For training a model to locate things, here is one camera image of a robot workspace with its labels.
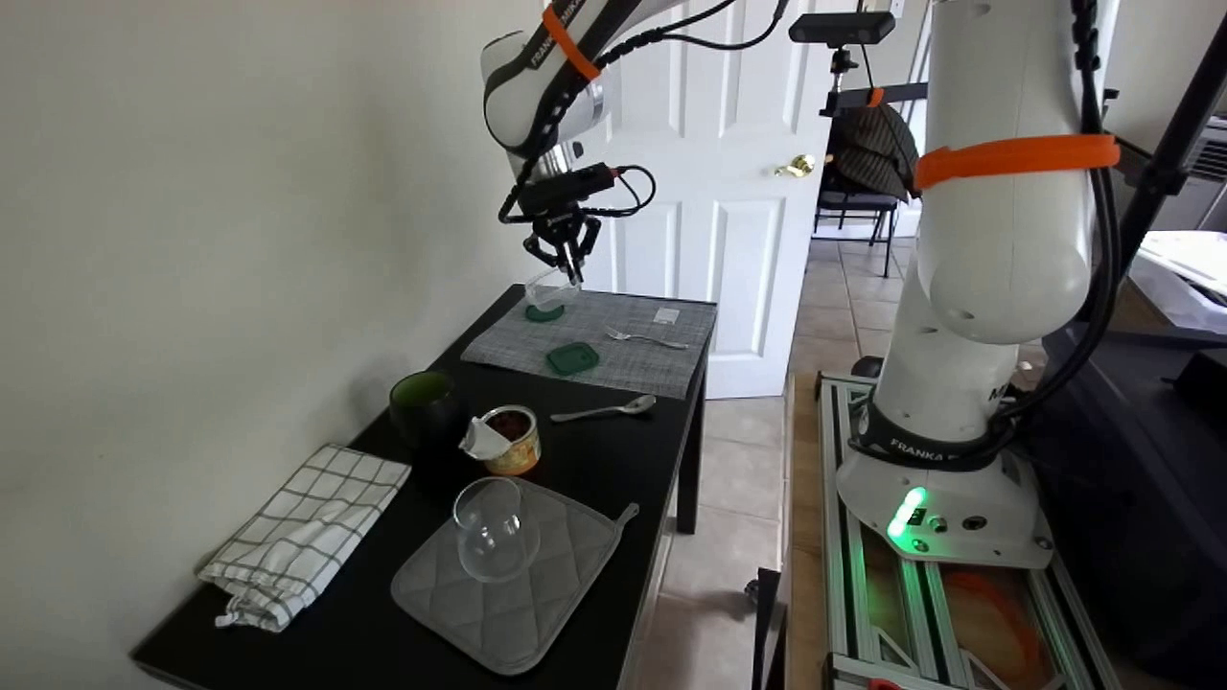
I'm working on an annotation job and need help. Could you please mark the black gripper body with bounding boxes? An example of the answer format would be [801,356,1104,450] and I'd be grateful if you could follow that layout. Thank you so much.
[527,204,607,252]

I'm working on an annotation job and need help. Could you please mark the clear plastic container bowl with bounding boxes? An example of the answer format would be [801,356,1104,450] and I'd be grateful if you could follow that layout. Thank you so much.
[522,264,582,326]

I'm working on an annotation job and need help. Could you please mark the open can orange label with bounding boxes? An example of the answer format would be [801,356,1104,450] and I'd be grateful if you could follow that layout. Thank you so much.
[458,401,546,478]

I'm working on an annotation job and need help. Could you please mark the clear glass bowl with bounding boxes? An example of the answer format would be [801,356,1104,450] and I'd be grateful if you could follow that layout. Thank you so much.
[447,473,532,586]

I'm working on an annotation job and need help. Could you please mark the green rectangular lid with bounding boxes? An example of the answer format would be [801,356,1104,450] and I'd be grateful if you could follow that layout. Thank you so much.
[546,336,603,378]

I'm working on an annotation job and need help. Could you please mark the clear plastic fork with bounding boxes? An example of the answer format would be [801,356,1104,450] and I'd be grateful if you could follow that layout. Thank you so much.
[603,326,694,356]

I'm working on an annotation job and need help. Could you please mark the grey woven placemat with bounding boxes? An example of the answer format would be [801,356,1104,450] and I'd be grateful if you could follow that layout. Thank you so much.
[458,284,722,401]

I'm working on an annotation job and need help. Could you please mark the white panelled door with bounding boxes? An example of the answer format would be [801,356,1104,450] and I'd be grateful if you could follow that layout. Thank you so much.
[580,0,826,401]

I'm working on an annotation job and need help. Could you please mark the silver metal spoon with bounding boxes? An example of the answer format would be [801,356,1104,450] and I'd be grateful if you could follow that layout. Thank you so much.
[547,391,663,424]

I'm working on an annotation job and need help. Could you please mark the black rectangular table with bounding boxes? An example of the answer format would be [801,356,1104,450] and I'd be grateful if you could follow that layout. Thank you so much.
[125,278,708,690]

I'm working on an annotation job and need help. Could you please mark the dark green cup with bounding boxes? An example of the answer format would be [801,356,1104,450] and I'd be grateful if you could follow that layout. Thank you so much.
[386,367,465,451]

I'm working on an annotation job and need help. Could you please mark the black chair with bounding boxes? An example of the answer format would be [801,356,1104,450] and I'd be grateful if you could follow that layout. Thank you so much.
[810,77,928,284]

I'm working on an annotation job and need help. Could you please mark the dark backpack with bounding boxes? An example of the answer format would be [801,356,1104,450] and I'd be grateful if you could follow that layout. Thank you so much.
[830,105,925,204]

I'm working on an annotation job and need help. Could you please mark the grey quilted pot holder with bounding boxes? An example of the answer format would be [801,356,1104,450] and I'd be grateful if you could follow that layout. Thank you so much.
[386,476,643,678]

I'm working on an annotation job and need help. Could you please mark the white checkered dish cloth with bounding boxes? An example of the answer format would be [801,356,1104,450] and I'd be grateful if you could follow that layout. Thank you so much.
[192,441,414,635]

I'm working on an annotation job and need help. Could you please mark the white papers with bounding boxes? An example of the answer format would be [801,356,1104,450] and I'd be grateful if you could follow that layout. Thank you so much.
[1129,225,1227,336]

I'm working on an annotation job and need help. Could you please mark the black side cabinet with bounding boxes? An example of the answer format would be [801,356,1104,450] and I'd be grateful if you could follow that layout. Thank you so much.
[1021,318,1227,690]

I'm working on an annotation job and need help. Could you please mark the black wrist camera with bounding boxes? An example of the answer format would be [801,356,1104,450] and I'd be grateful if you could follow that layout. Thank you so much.
[514,162,620,217]

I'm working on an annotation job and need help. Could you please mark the orange strap narrow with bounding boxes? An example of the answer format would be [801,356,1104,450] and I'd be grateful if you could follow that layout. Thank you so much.
[538,5,607,89]

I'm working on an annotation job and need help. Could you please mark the brass door handle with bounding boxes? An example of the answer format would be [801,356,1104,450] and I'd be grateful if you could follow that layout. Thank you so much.
[770,151,826,184]

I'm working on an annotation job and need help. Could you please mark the black camera on stand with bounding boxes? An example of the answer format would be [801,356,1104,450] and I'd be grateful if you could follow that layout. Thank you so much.
[787,9,900,82]

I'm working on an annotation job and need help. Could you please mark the orange strap wide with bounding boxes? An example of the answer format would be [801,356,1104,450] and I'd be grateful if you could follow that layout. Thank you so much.
[911,131,1125,194]

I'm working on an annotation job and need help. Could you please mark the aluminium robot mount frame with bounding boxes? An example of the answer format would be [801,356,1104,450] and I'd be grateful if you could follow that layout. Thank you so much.
[818,367,1131,690]

